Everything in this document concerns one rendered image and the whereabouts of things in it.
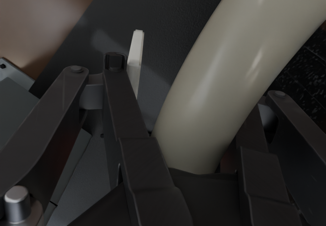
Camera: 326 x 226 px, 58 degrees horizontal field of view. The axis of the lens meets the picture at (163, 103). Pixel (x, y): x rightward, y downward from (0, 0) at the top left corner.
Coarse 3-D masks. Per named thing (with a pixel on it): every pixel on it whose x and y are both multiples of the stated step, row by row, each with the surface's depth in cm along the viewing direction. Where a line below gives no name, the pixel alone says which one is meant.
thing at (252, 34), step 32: (224, 0) 9; (256, 0) 8; (288, 0) 8; (320, 0) 8; (224, 32) 9; (256, 32) 8; (288, 32) 8; (192, 64) 10; (224, 64) 9; (256, 64) 9; (192, 96) 10; (224, 96) 9; (256, 96) 10; (160, 128) 11; (192, 128) 10; (224, 128) 10; (192, 160) 10
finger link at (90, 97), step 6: (90, 78) 15; (96, 78) 15; (90, 84) 14; (96, 84) 14; (102, 84) 15; (84, 90) 14; (90, 90) 14; (96, 90) 15; (102, 90) 15; (84, 96) 14; (90, 96) 15; (96, 96) 15; (102, 96) 15; (84, 102) 15; (90, 102) 15; (96, 102) 15; (102, 102) 15; (84, 108) 15; (90, 108) 15; (96, 108) 15
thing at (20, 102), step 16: (0, 64) 110; (0, 80) 113; (16, 80) 112; (32, 80) 112; (0, 96) 102; (16, 96) 108; (32, 96) 113; (0, 112) 97; (16, 112) 102; (0, 128) 93; (16, 128) 97; (0, 144) 88; (80, 144) 112; (64, 176) 96; (48, 208) 84
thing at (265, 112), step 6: (258, 102) 15; (264, 102) 16; (264, 108) 15; (270, 108) 15; (264, 114) 15; (270, 114) 15; (264, 120) 16; (270, 120) 15; (276, 120) 15; (264, 126) 16; (270, 126) 16; (276, 126) 16
